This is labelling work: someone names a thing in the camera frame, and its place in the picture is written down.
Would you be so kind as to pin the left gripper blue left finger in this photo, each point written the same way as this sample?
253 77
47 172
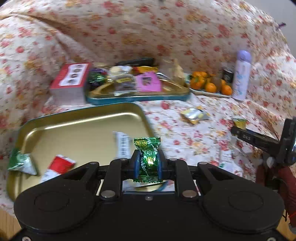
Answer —
115 173

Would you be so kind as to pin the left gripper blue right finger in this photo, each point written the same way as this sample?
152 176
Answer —
178 171

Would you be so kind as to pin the brown patterned snack packet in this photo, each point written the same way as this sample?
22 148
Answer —
122 144

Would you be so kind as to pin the green foil candy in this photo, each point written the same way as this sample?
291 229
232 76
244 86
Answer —
147 164

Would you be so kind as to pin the yellow green triangular packet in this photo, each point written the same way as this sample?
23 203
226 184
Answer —
240 123

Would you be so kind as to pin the red white candy packet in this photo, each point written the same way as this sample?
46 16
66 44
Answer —
59 166

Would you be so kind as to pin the green white triangular packet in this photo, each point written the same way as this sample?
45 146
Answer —
21 162

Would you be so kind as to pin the white hawthorn stick packet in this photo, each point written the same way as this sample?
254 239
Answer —
226 163

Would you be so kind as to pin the teal tin of snacks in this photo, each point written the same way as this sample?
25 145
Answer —
125 83

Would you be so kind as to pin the empty gold teal tin tray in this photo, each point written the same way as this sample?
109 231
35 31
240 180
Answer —
83 135

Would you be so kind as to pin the silver yellow snack packet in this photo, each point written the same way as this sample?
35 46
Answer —
194 115

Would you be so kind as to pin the right mandarin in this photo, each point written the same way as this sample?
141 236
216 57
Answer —
226 90

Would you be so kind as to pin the mandarin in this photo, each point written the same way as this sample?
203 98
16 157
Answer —
211 87
197 83
226 90

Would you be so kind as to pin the white fruit plate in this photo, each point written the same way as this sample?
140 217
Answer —
202 92

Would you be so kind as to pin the lilac rabbit thermos bottle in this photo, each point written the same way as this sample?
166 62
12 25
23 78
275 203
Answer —
241 75

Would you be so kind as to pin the front middle mandarin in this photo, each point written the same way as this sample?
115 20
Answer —
211 87

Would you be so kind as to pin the front left mandarin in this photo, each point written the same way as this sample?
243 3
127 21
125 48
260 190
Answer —
197 83

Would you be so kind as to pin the beige paper snack bag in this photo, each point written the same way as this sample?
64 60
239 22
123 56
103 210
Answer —
177 73

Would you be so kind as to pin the pink snack packet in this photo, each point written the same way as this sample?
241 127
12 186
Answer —
148 82

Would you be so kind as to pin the dark coffee can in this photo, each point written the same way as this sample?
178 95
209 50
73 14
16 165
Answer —
227 75

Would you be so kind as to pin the purple green foil candies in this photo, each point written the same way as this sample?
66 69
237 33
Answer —
96 78

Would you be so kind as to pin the red white snack box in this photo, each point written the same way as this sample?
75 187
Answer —
68 88

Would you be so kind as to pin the black remote control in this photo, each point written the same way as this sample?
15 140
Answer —
137 62

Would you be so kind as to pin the floral sofa cover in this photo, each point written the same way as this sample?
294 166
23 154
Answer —
39 37

